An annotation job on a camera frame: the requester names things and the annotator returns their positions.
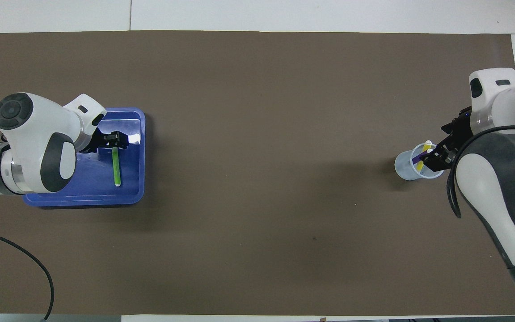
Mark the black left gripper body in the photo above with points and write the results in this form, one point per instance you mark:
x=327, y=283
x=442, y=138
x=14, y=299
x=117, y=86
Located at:
x=99, y=142

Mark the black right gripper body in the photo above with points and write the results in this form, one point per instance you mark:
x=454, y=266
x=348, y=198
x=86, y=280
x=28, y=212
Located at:
x=461, y=127

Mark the yellow pen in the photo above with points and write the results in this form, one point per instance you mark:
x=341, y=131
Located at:
x=427, y=145

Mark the purple pen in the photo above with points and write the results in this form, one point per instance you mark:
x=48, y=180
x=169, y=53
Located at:
x=416, y=158

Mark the green pen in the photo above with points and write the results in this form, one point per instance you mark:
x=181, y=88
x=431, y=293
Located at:
x=116, y=167

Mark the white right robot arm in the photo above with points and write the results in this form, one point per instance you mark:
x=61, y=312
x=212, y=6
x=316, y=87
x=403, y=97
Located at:
x=490, y=188

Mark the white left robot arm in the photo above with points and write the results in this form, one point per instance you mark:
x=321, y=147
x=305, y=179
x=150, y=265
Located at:
x=34, y=134

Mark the clear plastic cup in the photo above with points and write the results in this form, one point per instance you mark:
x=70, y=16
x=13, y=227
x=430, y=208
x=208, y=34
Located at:
x=404, y=167

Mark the blue plastic tray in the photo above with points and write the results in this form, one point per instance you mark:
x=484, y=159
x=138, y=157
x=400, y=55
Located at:
x=132, y=179

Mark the brown table mat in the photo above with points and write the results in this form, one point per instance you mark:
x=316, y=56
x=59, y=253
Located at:
x=257, y=134

